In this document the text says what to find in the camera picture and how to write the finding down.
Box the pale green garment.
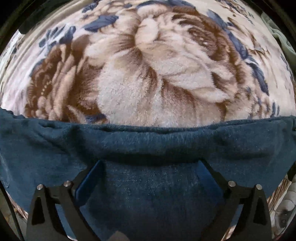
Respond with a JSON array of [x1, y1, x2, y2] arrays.
[[261, 13, 295, 75]]

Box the floral fleece bed blanket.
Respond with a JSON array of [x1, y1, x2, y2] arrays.
[[0, 0, 296, 239]]

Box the dark blue denim jeans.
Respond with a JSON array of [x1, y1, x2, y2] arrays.
[[1, 109, 295, 240]]

